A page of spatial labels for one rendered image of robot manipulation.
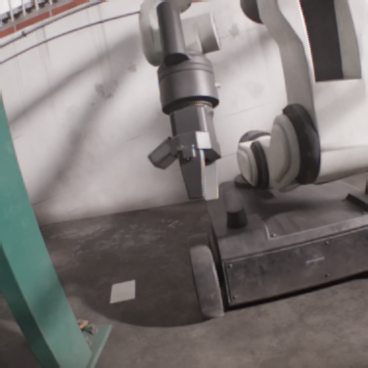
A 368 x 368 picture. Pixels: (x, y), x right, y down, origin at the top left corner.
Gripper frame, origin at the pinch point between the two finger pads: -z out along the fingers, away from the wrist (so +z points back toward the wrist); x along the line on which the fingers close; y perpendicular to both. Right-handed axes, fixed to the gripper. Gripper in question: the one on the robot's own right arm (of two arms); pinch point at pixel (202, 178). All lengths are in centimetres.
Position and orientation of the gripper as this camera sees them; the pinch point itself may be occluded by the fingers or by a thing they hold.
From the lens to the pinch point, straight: 43.4
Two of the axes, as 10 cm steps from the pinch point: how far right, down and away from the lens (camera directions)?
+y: 9.6, -1.6, -2.5
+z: -1.5, -9.9, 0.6
